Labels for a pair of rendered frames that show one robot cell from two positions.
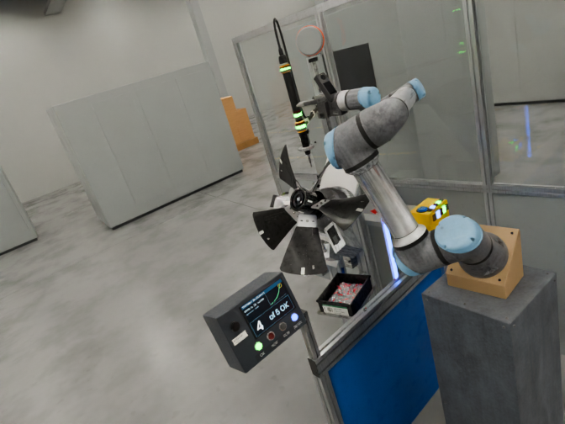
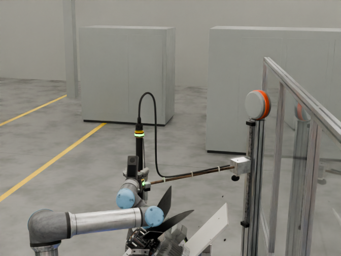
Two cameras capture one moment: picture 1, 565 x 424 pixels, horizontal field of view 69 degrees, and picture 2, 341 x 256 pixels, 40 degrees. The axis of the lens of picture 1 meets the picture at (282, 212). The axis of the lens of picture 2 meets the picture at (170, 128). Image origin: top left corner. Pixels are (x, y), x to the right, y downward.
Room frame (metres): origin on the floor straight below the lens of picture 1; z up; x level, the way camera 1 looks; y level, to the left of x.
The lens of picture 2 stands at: (0.25, -1.68, 2.40)
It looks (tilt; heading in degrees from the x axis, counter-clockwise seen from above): 15 degrees down; 40
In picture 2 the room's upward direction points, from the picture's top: 1 degrees clockwise
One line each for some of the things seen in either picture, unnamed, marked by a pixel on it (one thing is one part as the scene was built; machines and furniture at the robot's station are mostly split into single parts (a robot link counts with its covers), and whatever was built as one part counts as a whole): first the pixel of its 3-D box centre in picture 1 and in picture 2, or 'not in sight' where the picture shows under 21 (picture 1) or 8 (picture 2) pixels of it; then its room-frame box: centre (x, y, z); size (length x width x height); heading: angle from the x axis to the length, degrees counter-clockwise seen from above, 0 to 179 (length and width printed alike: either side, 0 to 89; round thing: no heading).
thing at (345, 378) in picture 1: (402, 367); not in sight; (1.45, -0.31, 0.45); 0.82 x 0.01 x 0.66; 125
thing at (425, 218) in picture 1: (430, 215); not in sight; (1.68, -0.63, 1.02); 0.16 x 0.10 x 0.11; 125
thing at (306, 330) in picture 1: (308, 334); not in sight; (1.21, 0.04, 0.96); 0.03 x 0.03 x 0.20; 35
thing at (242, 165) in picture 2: not in sight; (241, 165); (2.40, -0.40, 1.55); 0.10 x 0.07 x 0.08; 160
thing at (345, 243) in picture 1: (342, 239); not in sight; (1.78, -0.24, 0.98); 0.20 x 0.16 x 0.20; 125
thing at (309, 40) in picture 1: (309, 40); (258, 104); (2.48, -0.43, 1.88); 0.17 x 0.15 x 0.16; 35
